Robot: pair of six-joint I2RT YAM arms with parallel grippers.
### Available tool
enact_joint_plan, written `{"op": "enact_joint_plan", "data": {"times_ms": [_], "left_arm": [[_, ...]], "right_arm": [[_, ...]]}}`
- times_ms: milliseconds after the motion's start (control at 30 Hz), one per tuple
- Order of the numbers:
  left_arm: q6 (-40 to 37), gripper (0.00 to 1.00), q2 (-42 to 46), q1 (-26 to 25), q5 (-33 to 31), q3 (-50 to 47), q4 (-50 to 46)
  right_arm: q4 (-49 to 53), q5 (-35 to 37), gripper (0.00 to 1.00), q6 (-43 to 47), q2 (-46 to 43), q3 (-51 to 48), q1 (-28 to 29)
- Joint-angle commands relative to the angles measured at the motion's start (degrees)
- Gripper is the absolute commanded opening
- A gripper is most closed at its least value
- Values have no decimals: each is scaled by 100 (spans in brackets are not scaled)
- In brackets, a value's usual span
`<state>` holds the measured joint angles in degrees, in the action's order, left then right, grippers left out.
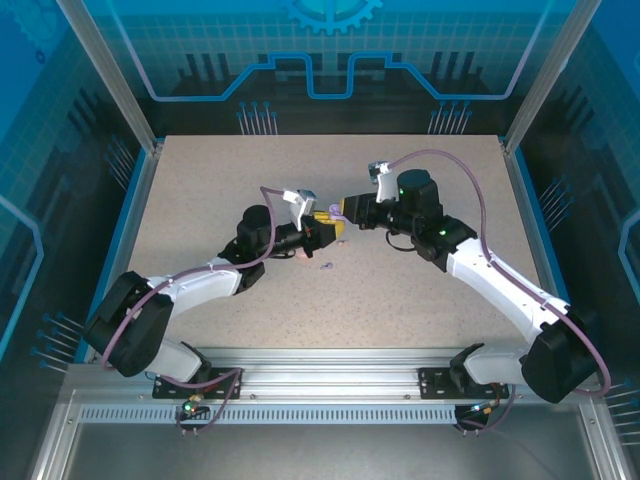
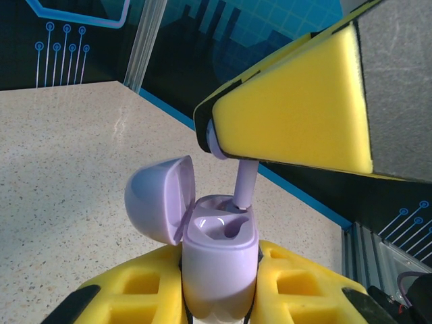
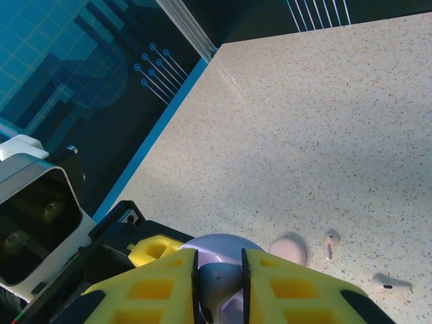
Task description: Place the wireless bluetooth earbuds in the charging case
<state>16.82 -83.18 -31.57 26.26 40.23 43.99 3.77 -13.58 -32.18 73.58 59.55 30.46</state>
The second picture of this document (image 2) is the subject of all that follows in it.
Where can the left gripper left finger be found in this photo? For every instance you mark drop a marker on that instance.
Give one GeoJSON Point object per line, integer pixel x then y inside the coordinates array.
{"type": "Point", "coordinates": [135, 290]}

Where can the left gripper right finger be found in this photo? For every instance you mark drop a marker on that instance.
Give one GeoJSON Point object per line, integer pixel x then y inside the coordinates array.
{"type": "Point", "coordinates": [303, 290]}

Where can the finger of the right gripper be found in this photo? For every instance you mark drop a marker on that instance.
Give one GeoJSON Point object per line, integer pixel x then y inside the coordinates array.
{"type": "Point", "coordinates": [303, 108]}
{"type": "Point", "coordinates": [202, 125]}

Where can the purple earbud charging case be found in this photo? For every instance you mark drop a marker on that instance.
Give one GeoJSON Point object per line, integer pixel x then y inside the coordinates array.
{"type": "Point", "coordinates": [219, 270]}

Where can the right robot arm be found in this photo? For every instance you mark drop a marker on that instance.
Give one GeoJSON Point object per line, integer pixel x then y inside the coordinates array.
{"type": "Point", "coordinates": [422, 303]}

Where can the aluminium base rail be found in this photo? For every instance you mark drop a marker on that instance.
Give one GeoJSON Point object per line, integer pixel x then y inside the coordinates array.
{"type": "Point", "coordinates": [364, 256]}

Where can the aluminium frame post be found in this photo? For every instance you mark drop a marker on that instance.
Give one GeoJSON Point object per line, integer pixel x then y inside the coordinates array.
{"type": "Point", "coordinates": [145, 44]}

